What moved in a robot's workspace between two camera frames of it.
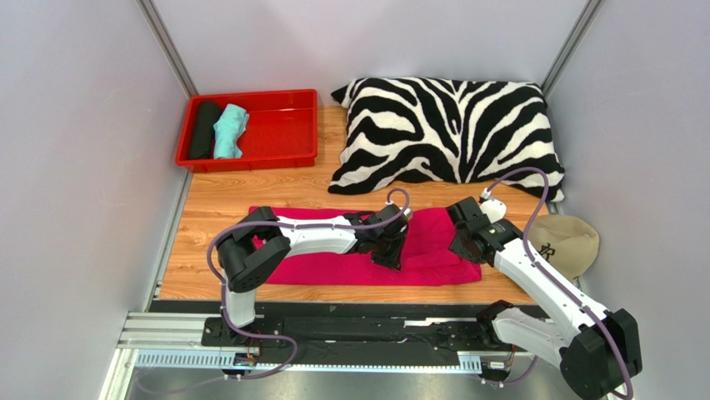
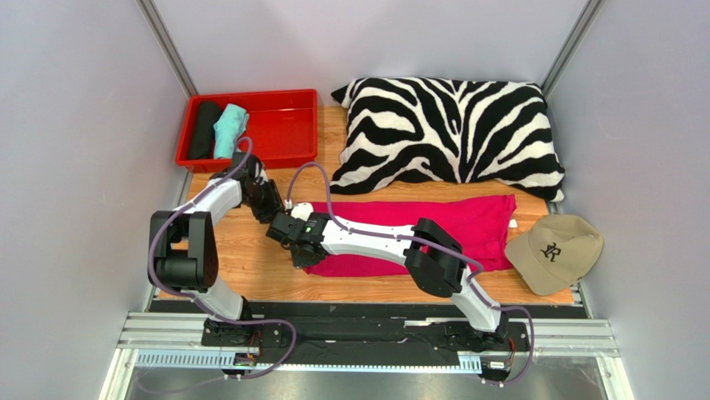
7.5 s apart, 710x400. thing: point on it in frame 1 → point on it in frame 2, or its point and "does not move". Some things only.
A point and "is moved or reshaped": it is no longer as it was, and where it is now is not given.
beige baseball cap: x=569 y=243 does not move
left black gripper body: x=388 y=250 → x=266 y=200
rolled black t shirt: x=202 y=146 does not move
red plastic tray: x=282 y=132 does not move
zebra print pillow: x=453 y=132 does not move
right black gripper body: x=462 y=242 → x=279 y=228
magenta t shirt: x=429 y=257 is moved or reshaped
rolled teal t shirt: x=227 y=130 does not move
